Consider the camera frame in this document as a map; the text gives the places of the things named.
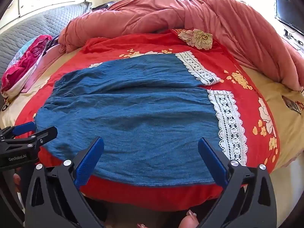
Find red floral blanket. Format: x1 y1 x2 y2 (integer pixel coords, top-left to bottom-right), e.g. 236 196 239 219
14 28 281 212

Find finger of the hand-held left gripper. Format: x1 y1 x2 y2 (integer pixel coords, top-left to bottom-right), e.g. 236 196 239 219
3 126 58 148
0 122 36 140

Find pink quilt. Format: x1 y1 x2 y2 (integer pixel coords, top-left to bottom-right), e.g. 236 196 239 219
58 0 304 92

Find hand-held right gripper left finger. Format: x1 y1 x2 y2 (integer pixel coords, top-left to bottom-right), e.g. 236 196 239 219
25 136 105 228

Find grey quilted headboard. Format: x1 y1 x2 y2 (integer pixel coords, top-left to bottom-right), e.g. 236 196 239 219
0 1 93 76

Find blue pants with lace trim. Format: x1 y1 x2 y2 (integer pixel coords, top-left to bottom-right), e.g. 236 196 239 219
33 51 249 187

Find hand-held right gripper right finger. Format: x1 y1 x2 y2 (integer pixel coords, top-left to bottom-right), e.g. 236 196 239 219
198 137 277 228

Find person's left hand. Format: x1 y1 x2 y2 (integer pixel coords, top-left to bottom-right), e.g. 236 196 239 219
13 173 23 193

